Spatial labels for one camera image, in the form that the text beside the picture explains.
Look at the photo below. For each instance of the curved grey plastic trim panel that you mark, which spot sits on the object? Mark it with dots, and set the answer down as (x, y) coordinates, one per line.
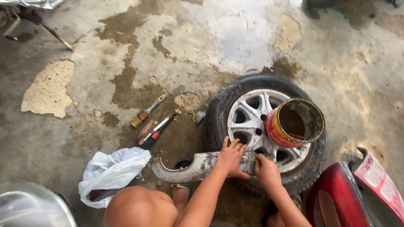
(189, 168)

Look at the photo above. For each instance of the shiny metal basin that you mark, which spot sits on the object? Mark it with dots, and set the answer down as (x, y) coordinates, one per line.
(28, 205)

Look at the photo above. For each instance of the person's left leg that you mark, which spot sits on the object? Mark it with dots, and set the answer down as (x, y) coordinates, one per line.
(139, 208)

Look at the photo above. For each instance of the person's left hand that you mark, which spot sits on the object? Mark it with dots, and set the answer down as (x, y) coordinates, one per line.
(232, 159)

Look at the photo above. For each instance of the red and yellow tin can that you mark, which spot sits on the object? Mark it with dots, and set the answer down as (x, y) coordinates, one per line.
(284, 132)

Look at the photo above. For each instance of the dark red car tail lamp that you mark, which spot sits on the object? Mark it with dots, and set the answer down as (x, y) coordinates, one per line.
(334, 195)

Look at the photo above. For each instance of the person's right hand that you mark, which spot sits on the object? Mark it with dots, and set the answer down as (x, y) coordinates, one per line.
(268, 173)

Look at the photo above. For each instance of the person's right fingers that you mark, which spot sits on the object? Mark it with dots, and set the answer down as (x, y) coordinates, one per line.
(259, 161)

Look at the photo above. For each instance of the pink red car lamp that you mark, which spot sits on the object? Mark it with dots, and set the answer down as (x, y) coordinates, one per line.
(378, 179)

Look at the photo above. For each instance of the wooden stick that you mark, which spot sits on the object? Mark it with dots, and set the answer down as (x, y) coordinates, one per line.
(55, 34)

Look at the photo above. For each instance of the black sandal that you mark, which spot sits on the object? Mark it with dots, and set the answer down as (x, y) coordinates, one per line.
(183, 163)

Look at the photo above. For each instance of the motorcycle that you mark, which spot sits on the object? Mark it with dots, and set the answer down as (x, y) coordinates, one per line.
(19, 9)

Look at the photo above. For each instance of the person's right foot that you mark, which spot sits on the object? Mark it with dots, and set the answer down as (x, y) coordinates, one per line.
(277, 219)

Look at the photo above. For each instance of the small metal scraper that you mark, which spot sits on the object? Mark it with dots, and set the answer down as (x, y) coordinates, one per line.
(199, 117)

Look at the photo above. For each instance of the white plastic bag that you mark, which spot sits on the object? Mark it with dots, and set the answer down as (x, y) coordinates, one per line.
(110, 173)

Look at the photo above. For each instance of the car tyre with alloy wheel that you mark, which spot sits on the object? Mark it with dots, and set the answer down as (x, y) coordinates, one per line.
(249, 126)

